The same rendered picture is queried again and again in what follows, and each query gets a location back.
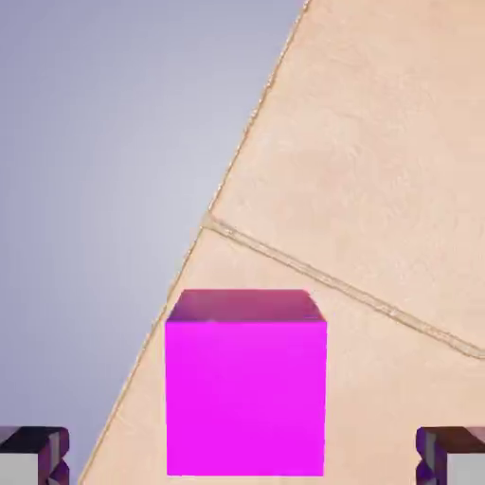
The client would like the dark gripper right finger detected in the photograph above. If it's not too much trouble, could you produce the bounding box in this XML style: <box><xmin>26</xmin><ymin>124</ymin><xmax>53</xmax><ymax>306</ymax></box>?
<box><xmin>415</xmin><ymin>426</ymin><xmax>485</xmax><ymax>485</ymax></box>

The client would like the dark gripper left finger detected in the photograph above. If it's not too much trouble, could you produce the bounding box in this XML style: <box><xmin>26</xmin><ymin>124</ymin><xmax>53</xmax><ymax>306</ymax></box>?
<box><xmin>0</xmin><ymin>426</ymin><xmax>71</xmax><ymax>485</ymax></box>

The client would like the small magenta cube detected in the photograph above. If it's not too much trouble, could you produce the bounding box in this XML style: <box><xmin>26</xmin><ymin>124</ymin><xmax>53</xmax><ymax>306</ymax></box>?
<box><xmin>165</xmin><ymin>288</ymin><xmax>328</xmax><ymax>477</ymax></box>

